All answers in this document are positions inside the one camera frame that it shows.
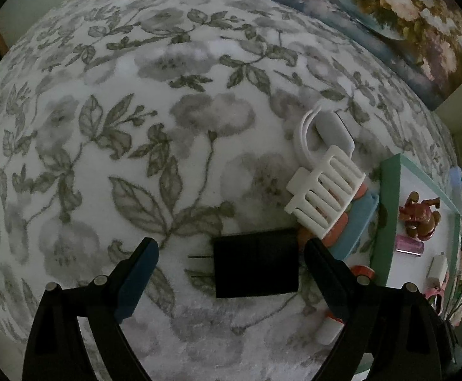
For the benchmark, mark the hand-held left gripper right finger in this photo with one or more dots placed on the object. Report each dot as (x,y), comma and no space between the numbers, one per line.
(328,281)

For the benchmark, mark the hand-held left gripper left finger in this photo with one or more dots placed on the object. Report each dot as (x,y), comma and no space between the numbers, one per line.
(135,281)

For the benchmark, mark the red and white glue stick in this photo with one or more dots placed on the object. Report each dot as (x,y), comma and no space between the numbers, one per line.
(332,331)

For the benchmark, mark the black charger plug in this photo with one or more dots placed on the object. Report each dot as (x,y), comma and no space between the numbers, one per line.
(254,264)

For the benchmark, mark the pink translucent bar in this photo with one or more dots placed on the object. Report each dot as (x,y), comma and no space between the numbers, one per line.
(409,245)

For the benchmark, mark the white plastic comb rack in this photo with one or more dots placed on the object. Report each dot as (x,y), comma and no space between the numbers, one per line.
(326,190)

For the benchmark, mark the white tray with green rim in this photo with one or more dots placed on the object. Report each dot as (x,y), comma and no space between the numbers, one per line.
(389,206)

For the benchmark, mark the small white plastic piece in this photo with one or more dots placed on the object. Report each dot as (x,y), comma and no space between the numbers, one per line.
(438,270)

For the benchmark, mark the pink framed mirror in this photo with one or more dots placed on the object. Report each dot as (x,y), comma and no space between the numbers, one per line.
(439,291)

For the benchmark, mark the brown bear figurine pink outfit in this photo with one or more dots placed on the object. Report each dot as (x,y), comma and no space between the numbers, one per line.
(419,216)

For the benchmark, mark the grey floral blanket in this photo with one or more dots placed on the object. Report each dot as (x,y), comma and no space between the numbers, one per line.
(135,127)

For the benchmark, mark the white and blue bottle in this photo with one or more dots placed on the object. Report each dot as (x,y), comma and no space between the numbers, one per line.
(456,180)

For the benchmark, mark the floral painting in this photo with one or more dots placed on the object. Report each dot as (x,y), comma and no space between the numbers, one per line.
(393,12)

